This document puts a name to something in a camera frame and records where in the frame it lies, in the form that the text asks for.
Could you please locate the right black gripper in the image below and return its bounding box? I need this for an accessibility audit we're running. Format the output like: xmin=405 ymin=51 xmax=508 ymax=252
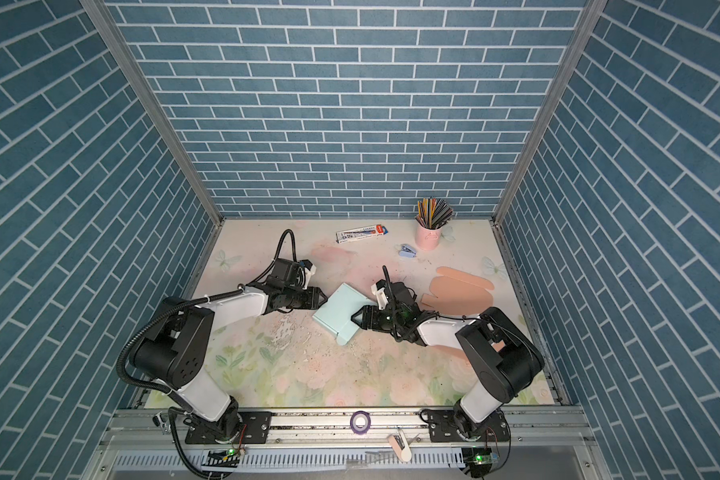
xmin=350 ymin=304 xmax=405 ymax=334

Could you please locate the light blue paper box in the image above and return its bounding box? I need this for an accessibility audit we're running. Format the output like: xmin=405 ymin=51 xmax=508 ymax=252
xmin=312 ymin=283 xmax=376 ymax=346

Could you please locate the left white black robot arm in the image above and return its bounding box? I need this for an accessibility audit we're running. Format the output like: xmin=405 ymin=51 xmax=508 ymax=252
xmin=117 ymin=258 xmax=327 ymax=443

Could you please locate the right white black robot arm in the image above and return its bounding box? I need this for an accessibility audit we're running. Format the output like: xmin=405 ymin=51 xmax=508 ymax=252
xmin=351 ymin=280 xmax=544 ymax=439

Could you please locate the white pencil box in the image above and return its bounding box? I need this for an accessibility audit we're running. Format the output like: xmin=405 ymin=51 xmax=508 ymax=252
xmin=335 ymin=224 xmax=388 ymax=244

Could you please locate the pink flat paper box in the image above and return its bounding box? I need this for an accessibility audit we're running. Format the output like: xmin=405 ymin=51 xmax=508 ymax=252
xmin=418 ymin=267 xmax=494 ymax=361

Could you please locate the blue small stapler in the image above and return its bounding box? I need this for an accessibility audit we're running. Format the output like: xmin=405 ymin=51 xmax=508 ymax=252
xmin=398 ymin=244 xmax=417 ymax=258

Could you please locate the pink pen cup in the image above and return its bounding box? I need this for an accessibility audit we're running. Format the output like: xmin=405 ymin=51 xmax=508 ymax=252
xmin=415 ymin=225 xmax=441 ymax=251

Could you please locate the purple tape roll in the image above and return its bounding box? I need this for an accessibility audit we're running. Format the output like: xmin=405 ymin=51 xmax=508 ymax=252
xmin=350 ymin=410 xmax=371 ymax=435

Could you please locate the colored pencils bundle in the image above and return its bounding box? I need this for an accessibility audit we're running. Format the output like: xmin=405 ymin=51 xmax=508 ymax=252
xmin=416 ymin=197 xmax=455 ymax=230

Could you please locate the white pink small tool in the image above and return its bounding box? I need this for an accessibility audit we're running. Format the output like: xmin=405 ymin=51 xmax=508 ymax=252
xmin=387 ymin=429 xmax=413 ymax=463

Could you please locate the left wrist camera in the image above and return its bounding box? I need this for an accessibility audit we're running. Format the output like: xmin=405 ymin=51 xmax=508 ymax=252
xmin=297 ymin=260 xmax=316 ymax=289

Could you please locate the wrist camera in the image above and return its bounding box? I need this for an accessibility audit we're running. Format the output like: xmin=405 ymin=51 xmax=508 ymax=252
xmin=371 ymin=280 xmax=389 ymax=310
xmin=297 ymin=260 xmax=316 ymax=289

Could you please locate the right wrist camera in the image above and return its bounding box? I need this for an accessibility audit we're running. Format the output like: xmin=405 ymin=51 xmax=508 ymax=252
xmin=371 ymin=280 xmax=389 ymax=310

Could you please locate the right black cable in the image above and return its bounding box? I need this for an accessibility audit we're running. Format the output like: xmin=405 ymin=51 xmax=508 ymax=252
xmin=381 ymin=265 xmax=545 ymax=391

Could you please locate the left black corrugated cable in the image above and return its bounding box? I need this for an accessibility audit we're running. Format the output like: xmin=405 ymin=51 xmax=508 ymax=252
xmin=115 ymin=228 xmax=298 ymax=397

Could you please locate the metal base rail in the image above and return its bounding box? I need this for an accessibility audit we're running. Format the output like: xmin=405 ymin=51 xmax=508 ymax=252
xmin=83 ymin=404 xmax=610 ymax=480

